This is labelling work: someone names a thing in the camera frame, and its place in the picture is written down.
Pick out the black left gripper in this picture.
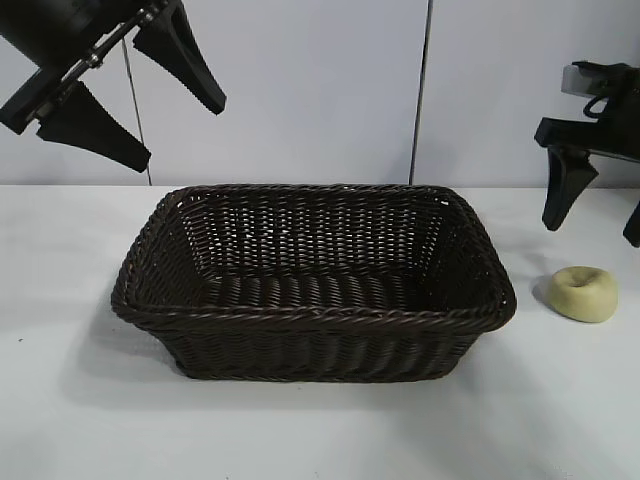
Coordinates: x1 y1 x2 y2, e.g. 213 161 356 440
0 0 227 175

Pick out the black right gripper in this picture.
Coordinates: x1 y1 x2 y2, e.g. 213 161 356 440
534 61 640 249

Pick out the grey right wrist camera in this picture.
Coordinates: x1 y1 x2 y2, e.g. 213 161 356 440
562 64 601 96

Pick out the dark brown woven basket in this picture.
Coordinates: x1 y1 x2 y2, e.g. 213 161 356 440
110 183 517 385

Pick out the pale yellow egg yolk pastry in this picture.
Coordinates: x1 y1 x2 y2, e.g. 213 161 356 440
545 264 620 324

